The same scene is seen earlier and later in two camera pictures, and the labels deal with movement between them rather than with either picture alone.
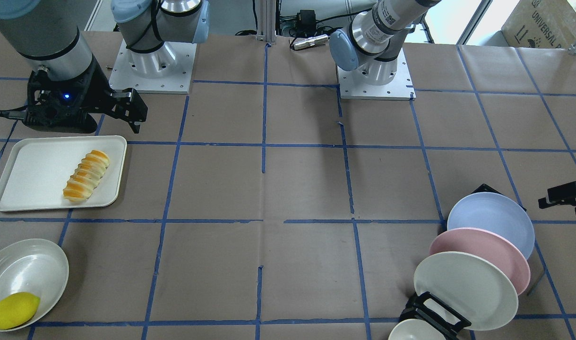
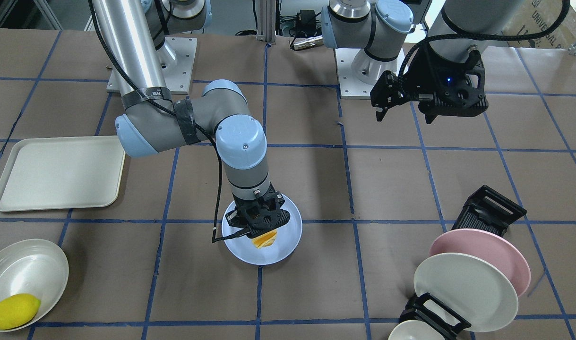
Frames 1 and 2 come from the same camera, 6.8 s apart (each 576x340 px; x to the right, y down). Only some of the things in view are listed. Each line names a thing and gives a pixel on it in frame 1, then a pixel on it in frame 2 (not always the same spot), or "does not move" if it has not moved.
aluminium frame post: (266, 21) does not move
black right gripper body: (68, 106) → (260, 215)
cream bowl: (415, 329) does not move
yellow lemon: (13, 310) does not move
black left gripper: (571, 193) → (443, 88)
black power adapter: (306, 21) does not move
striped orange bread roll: (81, 185) → (265, 240)
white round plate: (34, 267) does not move
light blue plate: (496, 213) → (288, 236)
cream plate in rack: (470, 286) does not move
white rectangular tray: (60, 173) does not move
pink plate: (489, 246) does not move
